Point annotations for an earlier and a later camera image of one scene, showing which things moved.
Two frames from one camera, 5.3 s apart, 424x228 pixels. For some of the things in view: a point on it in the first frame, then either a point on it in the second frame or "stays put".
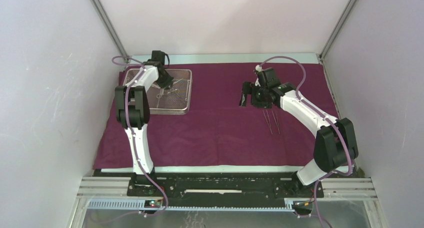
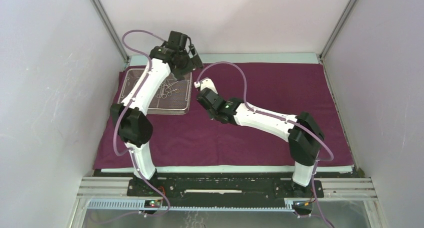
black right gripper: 249,88 to 211,115
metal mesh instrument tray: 175,100 stays put
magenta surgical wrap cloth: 217,132 stays put
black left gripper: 167,83 to 193,63
